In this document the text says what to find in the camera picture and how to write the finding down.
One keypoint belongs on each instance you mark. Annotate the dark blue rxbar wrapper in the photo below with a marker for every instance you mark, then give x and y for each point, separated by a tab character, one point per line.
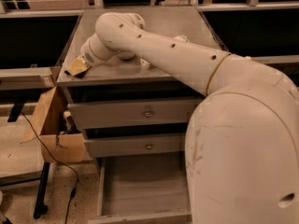
80	75

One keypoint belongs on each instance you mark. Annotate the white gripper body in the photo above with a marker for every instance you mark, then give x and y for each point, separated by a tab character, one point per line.
87	55

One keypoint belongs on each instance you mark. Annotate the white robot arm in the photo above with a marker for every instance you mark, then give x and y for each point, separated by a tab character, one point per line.
242	141

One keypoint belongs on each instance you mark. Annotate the grey top drawer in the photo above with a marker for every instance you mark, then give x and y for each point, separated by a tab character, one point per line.
124	113

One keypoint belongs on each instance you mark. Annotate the grey open bottom drawer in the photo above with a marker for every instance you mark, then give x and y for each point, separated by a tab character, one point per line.
143	189

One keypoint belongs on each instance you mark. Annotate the plastic bottle white cap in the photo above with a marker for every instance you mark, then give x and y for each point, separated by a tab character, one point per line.
145	64

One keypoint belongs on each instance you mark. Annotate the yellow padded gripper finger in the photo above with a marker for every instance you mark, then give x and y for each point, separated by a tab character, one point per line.
79	65

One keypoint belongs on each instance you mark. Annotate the black table leg stand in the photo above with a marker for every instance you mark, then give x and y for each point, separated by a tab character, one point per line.
40	207

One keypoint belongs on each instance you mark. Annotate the white ceramic bowl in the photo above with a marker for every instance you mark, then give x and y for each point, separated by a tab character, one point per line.
126	55

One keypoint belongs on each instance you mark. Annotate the grey drawer cabinet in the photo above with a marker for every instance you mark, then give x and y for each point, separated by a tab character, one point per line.
118	79

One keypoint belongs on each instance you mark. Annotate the grey middle drawer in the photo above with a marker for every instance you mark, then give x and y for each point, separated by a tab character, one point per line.
135	145

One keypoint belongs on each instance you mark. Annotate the brown cardboard box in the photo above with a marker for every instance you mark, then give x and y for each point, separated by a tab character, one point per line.
46	125

